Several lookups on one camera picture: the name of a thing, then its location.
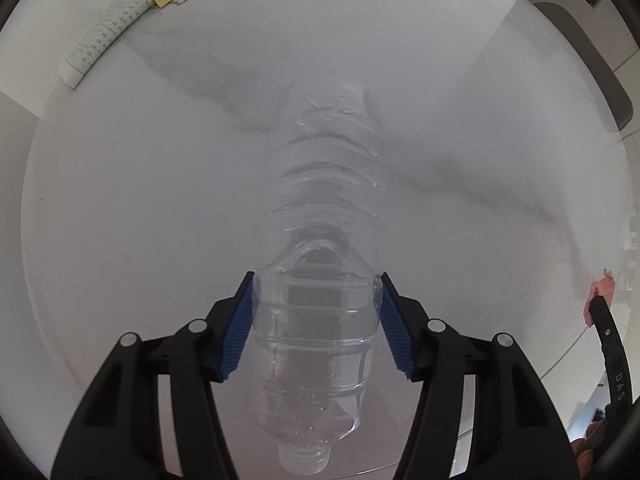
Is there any clear plastic bottle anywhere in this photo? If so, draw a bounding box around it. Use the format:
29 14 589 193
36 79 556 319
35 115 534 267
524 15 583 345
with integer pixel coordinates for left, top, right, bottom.
253 80 386 476

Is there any pink crumpled paper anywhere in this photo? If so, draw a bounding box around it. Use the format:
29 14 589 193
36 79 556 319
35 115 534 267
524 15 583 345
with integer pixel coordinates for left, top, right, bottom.
582 268 615 328

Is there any dark grey dining chair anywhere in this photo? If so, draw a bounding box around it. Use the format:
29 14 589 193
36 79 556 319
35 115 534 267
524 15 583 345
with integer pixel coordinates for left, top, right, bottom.
535 2 634 130

